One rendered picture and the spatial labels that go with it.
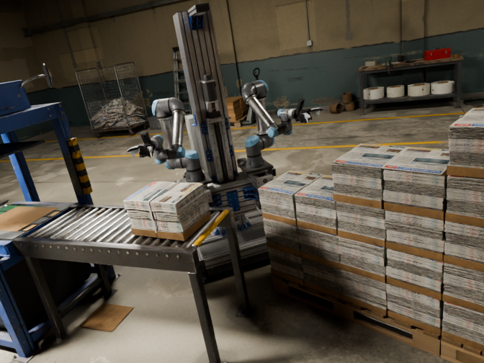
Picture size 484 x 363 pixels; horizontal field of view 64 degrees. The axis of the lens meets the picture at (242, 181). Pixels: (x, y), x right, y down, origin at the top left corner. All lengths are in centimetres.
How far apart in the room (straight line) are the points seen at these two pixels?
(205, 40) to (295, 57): 614
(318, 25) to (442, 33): 241
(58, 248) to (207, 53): 170
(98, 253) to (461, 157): 194
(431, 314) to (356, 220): 62
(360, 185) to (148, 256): 120
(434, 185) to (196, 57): 188
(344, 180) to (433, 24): 686
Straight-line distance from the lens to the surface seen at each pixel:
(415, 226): 213
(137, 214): 227
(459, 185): 197
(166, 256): 211
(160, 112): 288
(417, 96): 823
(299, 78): 911
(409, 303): 239
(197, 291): 214
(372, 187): 213
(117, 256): 232
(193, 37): 302
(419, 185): 203
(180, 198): 210
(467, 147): 191
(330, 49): 893
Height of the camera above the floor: 177
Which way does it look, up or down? 20 degrees down
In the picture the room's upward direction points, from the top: 9 degrees counter-clockwise
